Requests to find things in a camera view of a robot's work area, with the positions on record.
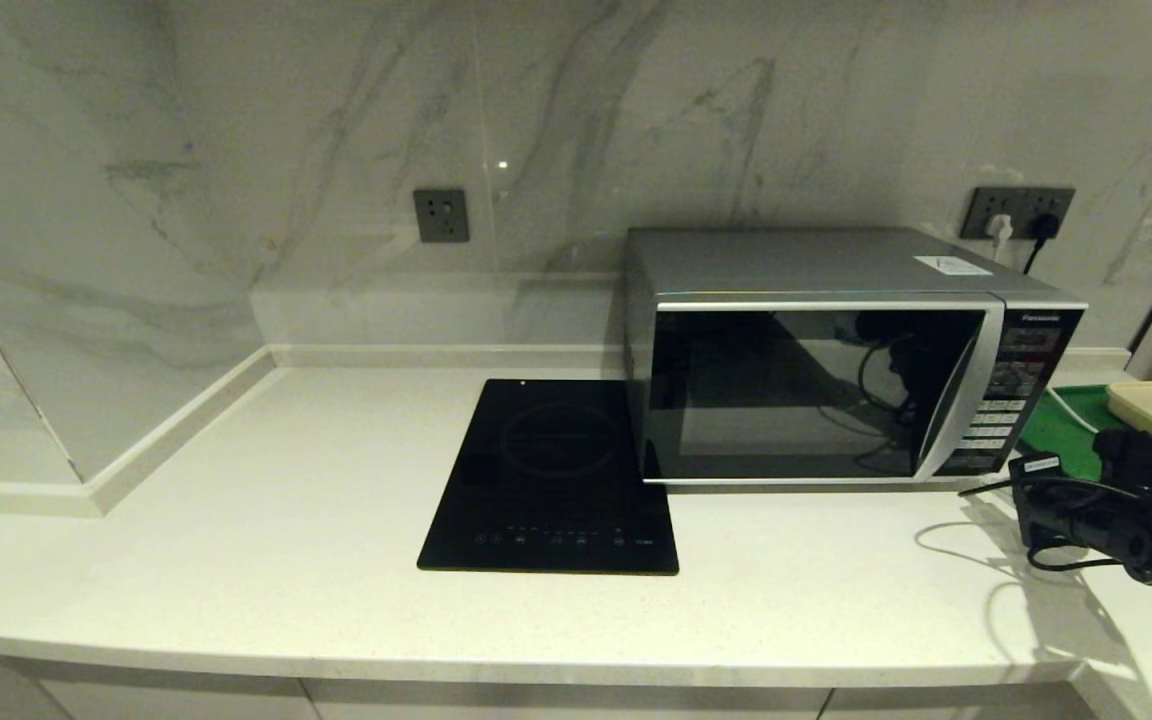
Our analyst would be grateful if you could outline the silver microwave oven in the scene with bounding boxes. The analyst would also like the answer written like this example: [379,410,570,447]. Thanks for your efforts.
[621,227,1089,491]

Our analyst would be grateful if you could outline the white paper sheet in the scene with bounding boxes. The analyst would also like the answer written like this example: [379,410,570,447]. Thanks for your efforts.
[914,255,995,277]

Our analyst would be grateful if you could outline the black induction cooktop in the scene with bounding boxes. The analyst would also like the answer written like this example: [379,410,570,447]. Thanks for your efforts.
[416,378,682,577]

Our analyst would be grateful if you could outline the grey double wall socket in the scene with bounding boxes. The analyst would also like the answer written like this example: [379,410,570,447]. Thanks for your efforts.
[959,187,1077,242]

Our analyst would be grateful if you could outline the grey single wall socket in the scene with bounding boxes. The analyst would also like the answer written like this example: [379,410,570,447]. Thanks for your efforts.
[413,188,470,244]

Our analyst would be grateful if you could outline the green tray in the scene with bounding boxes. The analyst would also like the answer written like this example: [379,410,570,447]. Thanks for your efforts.
[1018,385,1152,498]

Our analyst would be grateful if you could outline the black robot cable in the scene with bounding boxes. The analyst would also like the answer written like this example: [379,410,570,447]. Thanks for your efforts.
[956,474,1142,574]

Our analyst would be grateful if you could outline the white power cable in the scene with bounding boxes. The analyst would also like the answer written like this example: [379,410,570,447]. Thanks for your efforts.
[1046,390,1102,437]

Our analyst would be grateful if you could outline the black glass microwave door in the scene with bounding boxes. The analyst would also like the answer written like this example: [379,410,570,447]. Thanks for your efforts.
[641,300,1007,486]

